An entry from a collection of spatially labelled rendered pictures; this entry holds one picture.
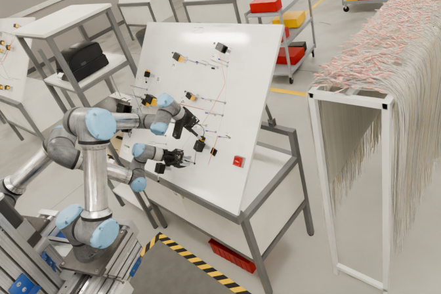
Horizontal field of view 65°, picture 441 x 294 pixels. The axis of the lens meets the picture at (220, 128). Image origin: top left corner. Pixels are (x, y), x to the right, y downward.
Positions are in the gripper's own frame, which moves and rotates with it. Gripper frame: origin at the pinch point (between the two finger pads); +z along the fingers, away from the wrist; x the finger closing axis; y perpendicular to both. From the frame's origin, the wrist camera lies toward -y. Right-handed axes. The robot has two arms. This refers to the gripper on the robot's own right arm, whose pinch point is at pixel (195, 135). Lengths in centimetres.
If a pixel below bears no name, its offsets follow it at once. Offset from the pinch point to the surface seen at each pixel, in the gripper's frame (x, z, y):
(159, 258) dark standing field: 34, 103, -91
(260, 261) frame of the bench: -46, 68, -33
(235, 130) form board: -14.3, 6.9, 16.2
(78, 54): 104, -26, -6
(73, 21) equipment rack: 100, -45, 8
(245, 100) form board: -11.9, -0.4, 31.7
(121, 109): 73, 6, -16
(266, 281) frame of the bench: -50, 87, -41
